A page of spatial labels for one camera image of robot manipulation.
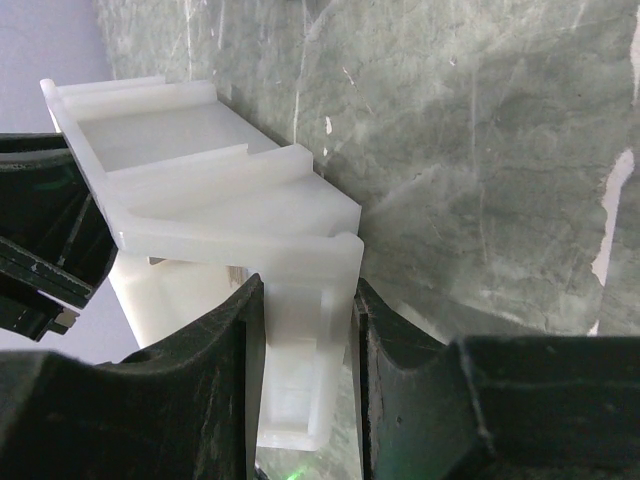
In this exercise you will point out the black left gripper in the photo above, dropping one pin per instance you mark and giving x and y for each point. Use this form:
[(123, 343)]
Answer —
[(56, 248)]

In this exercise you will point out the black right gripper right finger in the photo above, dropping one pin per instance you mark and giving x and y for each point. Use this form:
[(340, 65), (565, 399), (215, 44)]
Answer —
[(491, 407)]

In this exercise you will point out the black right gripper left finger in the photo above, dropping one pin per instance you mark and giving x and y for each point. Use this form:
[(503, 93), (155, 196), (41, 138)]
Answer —
[(186, 407)]

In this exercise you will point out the white card tray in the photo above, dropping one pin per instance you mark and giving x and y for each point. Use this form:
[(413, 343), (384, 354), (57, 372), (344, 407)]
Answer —
[(197, 200)]

